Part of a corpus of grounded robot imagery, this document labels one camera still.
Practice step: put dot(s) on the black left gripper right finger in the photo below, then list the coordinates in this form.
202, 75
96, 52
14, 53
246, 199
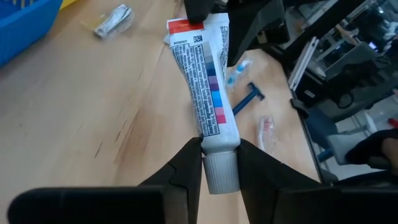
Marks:
264, 186

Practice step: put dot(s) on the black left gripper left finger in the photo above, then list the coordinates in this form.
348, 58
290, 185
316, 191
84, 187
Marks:
183, 174

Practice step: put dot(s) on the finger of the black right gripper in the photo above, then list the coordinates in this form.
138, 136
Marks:
199, 11
248, 28

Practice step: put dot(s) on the blue toothbrush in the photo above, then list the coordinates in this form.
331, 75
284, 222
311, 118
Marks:
238, 71

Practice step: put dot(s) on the red toothbrush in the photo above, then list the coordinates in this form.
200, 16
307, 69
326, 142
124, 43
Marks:
266, 130

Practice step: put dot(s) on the blue disposable razor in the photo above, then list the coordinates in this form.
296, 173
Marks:
248, 98

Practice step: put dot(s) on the white toothpaste tube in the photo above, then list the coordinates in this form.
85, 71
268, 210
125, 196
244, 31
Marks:
205, 93

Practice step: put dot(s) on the metal nail clipper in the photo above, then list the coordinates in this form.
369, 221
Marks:
112, 21

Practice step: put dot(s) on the person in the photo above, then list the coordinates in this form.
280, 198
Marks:
363, 149

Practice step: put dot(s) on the blue plastic basket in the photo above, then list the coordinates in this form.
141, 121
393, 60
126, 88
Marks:
25, 28

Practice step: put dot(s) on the black table frame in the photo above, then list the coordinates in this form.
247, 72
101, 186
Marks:
326, 18

